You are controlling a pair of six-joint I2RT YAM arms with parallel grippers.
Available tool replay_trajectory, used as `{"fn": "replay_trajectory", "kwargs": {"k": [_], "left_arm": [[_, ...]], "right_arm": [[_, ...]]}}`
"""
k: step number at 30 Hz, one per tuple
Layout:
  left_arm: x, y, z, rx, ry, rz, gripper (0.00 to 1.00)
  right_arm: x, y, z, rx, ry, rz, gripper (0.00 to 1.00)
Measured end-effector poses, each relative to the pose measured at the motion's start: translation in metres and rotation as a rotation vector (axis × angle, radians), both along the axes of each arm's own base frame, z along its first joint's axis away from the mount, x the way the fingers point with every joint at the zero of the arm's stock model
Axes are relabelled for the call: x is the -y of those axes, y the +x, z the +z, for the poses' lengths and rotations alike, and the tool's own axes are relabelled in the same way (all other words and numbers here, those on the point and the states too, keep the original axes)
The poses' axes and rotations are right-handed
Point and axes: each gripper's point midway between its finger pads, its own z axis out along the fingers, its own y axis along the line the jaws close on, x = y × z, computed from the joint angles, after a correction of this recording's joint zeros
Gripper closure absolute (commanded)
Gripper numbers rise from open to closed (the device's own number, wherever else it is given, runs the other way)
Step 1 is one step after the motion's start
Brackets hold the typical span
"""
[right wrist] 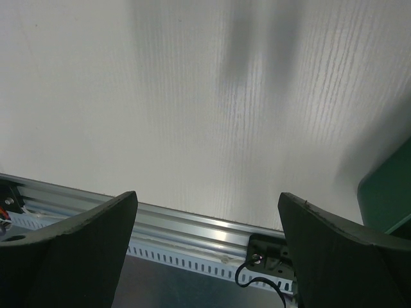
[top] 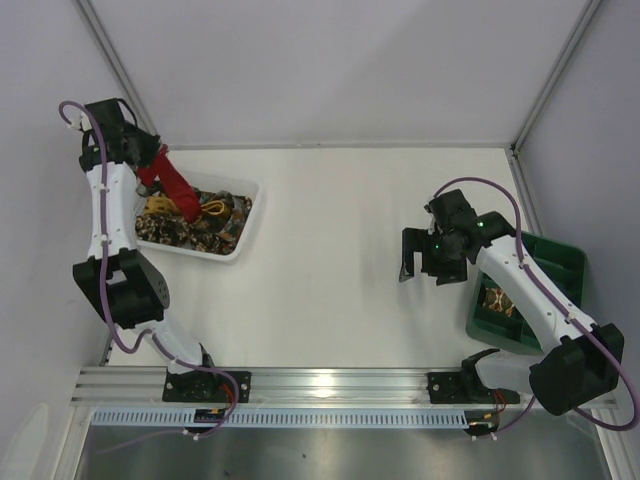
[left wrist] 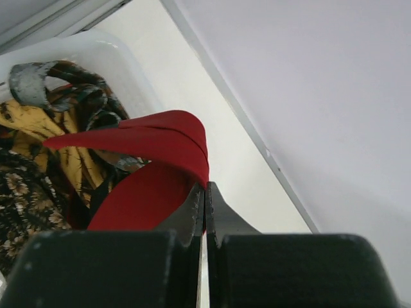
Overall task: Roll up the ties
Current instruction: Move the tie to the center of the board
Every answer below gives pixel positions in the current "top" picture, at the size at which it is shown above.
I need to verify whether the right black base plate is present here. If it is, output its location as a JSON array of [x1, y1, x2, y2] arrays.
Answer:
[[426, 370, 495, 405]]

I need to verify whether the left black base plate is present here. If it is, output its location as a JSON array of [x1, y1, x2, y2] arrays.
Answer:
[[162, 371, 234, 403]]

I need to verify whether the rolled patterned tie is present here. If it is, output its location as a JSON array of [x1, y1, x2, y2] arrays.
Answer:
[[480, 287, 516, 317]]

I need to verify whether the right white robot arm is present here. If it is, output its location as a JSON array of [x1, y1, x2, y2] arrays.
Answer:
[[399, 190, 624, 416]]

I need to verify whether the white plastic basket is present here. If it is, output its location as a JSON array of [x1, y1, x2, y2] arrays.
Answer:
[[134, 169, 264, 263]]

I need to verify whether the green divided organizer tray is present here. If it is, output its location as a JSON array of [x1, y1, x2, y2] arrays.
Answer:
[[466, 232, 586, 355]]

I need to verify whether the brown floral tie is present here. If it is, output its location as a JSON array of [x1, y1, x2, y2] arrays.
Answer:
[[135, 214, 228, 254]]

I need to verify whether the white slotted cable duct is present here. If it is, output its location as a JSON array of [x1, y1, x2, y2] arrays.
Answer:
[[91, 407, 469, 429]]

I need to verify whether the yellow patterned tie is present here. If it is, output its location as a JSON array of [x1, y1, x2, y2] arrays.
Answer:
[[143, 196, 231, 217]]

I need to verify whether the aluminium mounting rail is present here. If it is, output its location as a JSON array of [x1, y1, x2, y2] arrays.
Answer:
[[69, 364, 619, 409]]

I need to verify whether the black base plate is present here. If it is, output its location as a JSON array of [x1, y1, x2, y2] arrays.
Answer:
[[426, 370, 495, 405], [162, 371, 234, 403]]

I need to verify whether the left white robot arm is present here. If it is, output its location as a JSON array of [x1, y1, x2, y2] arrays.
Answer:
[[72, 98, 220, 393]]

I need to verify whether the dark multicolour patterned tie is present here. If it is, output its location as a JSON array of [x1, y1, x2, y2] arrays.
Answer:
[[192, 189, 253, 246]]

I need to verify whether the red necktie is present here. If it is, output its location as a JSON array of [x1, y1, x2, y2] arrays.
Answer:
[[137, 145, 203, 223]]

